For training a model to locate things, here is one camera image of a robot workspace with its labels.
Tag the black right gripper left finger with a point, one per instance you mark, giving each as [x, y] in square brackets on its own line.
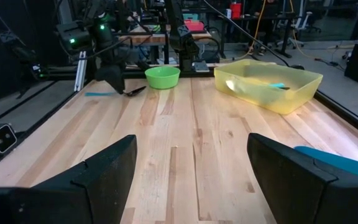
[73, 199]

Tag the white office chair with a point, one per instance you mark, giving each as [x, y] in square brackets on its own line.
[304, 20]

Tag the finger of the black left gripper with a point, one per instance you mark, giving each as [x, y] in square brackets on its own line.
[121, 81]
[107, 77]

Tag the silver aluminium extrusion bar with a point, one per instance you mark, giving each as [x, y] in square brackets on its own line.
[80, 71]

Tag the yellow translucent plastic bin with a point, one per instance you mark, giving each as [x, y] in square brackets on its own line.
[259, 96]

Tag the red container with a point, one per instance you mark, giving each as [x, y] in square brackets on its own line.
[235, 10]

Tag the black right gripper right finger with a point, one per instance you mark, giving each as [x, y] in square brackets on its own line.
[306, 199]

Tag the red plastic bin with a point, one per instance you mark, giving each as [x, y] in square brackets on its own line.
[194, 25]

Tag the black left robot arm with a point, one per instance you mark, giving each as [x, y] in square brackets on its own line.
[183, 40]

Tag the green plastic bowl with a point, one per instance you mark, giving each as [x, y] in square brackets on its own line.
[163, 78]

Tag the wooden table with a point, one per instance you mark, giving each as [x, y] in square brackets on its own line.
[154, 38]

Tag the person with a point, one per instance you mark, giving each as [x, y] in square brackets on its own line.
[264, 46]

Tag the blue plastic bin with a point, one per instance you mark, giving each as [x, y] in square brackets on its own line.
[346, 163]

